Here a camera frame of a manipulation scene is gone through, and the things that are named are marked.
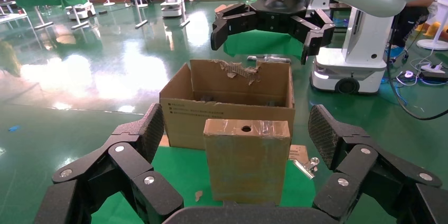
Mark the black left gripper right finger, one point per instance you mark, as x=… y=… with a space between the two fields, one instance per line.
x=367 y=173

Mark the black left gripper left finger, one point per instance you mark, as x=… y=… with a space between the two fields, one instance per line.
x=119 y=166

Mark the small taped cardboard box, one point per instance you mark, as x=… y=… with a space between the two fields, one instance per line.
x=245 y=166

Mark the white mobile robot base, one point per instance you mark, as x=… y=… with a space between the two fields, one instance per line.
x=172 y=9
x=80 y=10

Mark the flat cardboard sheet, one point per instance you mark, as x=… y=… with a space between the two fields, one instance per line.
x=219 y=7

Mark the flat printed cardboard piece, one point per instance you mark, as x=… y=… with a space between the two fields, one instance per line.
x=298 y=152

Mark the large open cardboard carton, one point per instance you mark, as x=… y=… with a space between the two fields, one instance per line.
x=189 y=121

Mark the small brown cardboard scrap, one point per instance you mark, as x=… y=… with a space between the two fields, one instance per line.
x=198 y=196

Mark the silver binder clip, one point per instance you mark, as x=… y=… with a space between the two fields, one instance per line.
x=306 y=168

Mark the green tablecloth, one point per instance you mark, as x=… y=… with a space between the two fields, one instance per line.
x=182 y=170

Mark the black metal stool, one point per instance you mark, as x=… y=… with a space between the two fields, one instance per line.
x=337 y=5

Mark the white robot with tall column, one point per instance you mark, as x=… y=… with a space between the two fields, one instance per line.
x=360 y=40

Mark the small round white device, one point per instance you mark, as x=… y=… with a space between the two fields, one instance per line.
x=408 y=74

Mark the small blue floor scrap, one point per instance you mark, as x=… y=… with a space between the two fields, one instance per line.
x=14 y=128

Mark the black power adapter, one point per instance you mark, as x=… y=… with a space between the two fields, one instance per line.
x=434 y=77

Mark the white power strip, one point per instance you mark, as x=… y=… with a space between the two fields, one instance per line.
x=432 y=68

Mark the seated person black trousers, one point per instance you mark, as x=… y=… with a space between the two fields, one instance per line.
x=409 y=23

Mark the yellow plastic stool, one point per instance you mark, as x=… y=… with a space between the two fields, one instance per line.
x=432 y=30
x=420 y=27

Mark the white floor stand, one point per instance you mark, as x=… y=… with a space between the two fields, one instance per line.
x=432 y=44

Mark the white pipe table frame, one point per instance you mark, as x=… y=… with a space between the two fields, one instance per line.
x=269 y=59

